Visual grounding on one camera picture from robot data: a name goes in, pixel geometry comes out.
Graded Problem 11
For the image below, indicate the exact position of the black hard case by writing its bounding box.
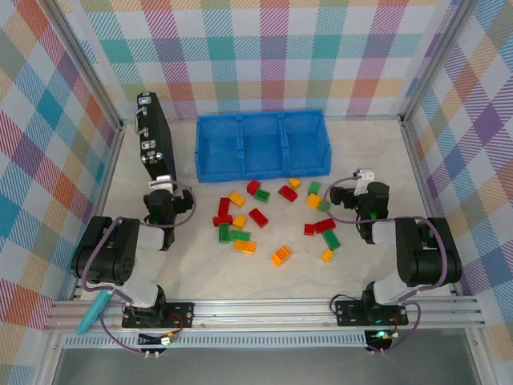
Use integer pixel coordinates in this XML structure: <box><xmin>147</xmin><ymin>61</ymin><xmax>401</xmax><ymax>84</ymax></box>
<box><xmin>134</xmin><ymin>91</ymin><xmax>178</xmax><ymax>189</ymax></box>

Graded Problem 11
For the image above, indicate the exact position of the red rounded lego brick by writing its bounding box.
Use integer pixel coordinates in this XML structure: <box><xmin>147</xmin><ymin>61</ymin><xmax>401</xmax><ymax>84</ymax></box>
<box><xmin>277</xmin><ymin>184</ymin><xmax>298</xmax><ymax>203</ymax></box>

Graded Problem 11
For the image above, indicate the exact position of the blue three-compartment bin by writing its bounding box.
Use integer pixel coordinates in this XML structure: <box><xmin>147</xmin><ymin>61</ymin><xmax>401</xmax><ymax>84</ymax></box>
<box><xmin>195</xmin><ymin>108</ymin><xmax>333</xmax><ymax>184</ymax></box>

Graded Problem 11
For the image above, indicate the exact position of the teal marker pen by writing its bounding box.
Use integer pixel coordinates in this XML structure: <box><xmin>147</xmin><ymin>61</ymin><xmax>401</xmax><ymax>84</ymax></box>
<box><xmin>75</xmin><ymin>289</ymin><xmax>115</xmax><ymax>336</ymax></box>

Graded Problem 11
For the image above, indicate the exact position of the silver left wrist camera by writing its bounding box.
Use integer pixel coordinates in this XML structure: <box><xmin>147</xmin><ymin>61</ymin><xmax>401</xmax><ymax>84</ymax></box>
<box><xmin>147</xmin><ymin>175</ymin><xmax>174</xmax><ymax>193</ymax></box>

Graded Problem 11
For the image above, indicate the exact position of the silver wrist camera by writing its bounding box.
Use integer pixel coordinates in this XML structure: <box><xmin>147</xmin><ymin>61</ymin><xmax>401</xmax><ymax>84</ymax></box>
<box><xmin>352</xmin><ymin>168</ymin><xmax>376</xmax><ymax>196</ymax></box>
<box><xmin>147</xmin><ymin>175</ymin><xmax>174</xmax><ymax>193</ymax></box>

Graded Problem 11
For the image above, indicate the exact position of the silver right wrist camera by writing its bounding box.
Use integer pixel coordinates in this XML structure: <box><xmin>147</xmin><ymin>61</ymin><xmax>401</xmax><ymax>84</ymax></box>
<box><xmin>352</xmin><ymin>168</ymin><xmax>376</xmax><ymax>196</ymax></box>

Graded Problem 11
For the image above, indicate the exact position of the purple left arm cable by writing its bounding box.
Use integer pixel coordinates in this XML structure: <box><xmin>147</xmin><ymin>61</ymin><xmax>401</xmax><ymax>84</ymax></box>
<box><xmin>82</xmin><ymin>180</ymin><xmax>197</xmax><ymax>356</ymax></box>

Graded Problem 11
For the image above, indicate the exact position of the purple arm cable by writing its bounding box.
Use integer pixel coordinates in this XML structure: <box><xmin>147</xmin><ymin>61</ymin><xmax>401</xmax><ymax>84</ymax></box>
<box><xmin>323</xmin><ymin>172</ymin><xmax>452</xmax><ymax>374</ymax></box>
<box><xmin>82</xmin><ymin>180</ymin><xmax>197</xmax><ymax>356</ymax></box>

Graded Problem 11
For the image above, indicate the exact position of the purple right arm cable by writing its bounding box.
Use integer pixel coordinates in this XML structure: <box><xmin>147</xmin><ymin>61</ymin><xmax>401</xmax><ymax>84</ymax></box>
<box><xmin>323</xmin><ymin>172</ymin><xmax>452</xmax><ymax>374</ymax></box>

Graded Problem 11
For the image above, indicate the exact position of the aluminium side frame rail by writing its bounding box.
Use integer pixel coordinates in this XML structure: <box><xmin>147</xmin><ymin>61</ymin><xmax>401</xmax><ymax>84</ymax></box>
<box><xmin>400</xmin><ymin>118</ymin><xmax>460</xmax><ymax>296</ymax></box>
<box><xmin>71</xmin><ymin>122</ymin><xmax>127</xmax><ymax>302</ymax></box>

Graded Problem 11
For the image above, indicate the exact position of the aluminium back frame rail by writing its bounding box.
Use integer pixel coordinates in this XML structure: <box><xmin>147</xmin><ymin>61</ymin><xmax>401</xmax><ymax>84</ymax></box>
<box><xmin>122</xmin><ymin>114</ymin><xmax>403</xmax><ymax>122</ymax></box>

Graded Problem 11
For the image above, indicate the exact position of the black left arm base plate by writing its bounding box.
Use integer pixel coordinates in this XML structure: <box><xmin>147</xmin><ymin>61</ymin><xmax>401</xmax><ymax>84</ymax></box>
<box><xmin>122</xmin><ymin>302</ymin><xmax>196</xmax><ymax>330</ymax></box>

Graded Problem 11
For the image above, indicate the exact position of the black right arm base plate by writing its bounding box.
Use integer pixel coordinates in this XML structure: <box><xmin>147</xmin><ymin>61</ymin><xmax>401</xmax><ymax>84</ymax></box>
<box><xmin>334</xmin><ymin>298</ymin><xmax>410</xmax><ymax>328</ymax></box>

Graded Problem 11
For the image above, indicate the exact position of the small wire connector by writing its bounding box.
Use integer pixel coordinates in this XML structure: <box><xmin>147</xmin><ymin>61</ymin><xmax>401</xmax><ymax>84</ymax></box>
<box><xmin>138</xmin><ymin>330</ymin><xmax>181</xmax><ymax>348</ymax></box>
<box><xmin>366</xmin><ymin>326</ymin><xmax>402</xmax><ymax>346</ymax></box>

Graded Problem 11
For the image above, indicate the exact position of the aluminium front frame rail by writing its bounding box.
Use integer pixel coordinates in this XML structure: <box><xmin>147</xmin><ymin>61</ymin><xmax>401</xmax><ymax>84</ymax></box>
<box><xmin>43</xmin><ymin>296</ymin><xmax>486</xmax><ymax>334</ymax></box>

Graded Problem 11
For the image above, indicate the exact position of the aluminium frame post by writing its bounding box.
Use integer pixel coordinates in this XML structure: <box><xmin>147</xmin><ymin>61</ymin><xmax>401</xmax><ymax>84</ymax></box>
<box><xmin>42</xmin><ymin>0</ymin><xmax>123</xmax><ymax>129</ymax></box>
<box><xmin>400</xmin><ymin>0</ymin><xmax>478</xmax><ymax>121</ymax></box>

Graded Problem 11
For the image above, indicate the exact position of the white slotted cable duct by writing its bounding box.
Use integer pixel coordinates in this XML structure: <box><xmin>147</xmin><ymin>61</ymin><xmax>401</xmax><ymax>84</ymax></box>
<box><xmin>63</xmin><ymin>334</ymin><xmax>368</xmax><ymax>349</ymax></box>

